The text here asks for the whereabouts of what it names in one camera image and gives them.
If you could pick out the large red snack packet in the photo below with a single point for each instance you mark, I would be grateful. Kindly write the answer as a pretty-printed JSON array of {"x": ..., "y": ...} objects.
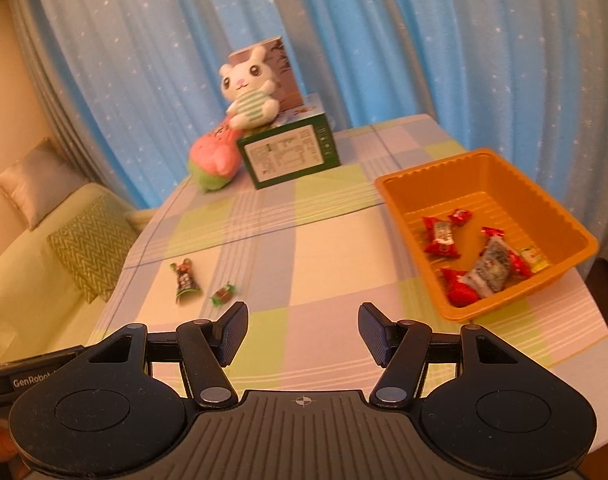
[{"x": 456, "y": 290}]

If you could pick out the yellow candy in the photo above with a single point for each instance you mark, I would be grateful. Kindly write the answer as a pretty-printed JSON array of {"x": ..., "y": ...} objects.
[{"x": 534, "y": 258}]

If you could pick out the silver snack packet strip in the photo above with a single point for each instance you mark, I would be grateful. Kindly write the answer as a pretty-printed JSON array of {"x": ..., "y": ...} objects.
[{"x": 494, "y": 265}]

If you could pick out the blue star print curtain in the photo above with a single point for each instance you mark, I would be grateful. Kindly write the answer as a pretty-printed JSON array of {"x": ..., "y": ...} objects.
[{"x": 434, "y": 35}]

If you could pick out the white rabbit plush toy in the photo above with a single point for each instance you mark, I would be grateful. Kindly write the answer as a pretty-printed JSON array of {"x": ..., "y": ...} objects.
[{"x": 246, "y": 95}]

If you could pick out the grey pillow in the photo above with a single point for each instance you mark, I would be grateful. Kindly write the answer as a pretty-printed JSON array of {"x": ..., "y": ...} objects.
[{"x": 33, "y": 180}]

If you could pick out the green chevron pillow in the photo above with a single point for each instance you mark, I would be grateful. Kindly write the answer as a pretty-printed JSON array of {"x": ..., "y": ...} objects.
[{"x": 91, "y": 245}]

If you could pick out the green cardboard box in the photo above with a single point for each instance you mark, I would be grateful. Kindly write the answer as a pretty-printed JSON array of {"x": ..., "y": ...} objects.
[{"x": 289, "y": 157}]

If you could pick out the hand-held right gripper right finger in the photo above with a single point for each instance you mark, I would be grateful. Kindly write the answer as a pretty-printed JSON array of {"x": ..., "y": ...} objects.
[{"x": 373, "y": 332}]

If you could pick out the red picture label candy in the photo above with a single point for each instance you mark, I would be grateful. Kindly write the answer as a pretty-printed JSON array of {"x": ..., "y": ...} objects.
[{"x": 441, "y": 237}]

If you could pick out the orange plastic tray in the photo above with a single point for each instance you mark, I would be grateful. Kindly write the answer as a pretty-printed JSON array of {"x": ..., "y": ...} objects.
[{"x": 484, "y": 180}]

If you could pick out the red flower print candy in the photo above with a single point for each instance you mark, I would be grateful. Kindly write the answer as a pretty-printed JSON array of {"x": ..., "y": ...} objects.
[{"x": 520, "y": 265}]

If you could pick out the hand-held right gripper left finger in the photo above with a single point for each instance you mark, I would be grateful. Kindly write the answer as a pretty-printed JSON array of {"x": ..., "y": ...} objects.
[{"x": 233, "y": 332}]

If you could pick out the small red candy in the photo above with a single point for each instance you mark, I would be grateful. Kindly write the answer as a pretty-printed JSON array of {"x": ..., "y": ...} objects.
[{"x": 460, "y": 216}]

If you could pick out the green candy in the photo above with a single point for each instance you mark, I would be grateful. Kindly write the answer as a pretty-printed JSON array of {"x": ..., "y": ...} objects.
[{"x": 222, "y": 295}]

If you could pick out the dark green-ended snack packet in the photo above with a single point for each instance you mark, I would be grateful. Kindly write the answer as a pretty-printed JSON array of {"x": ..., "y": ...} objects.
[{"x": 185, "y": 280}]

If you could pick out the pink and green plush toy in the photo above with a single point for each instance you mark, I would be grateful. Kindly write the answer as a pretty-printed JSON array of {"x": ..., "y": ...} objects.
[{"x": 213, "y": 160}]

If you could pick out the grey curtain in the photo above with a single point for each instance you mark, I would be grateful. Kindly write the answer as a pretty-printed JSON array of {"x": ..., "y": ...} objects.
[{"x": 53, "y": 85}]

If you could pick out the brown cardboard box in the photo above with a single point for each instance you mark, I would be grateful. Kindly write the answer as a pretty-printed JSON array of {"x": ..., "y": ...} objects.
[{"x": 286, "y": 77}]

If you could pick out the light green sofa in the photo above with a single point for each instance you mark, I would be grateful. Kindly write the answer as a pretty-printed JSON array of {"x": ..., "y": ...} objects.
[{"x": 13, "y": 280}]

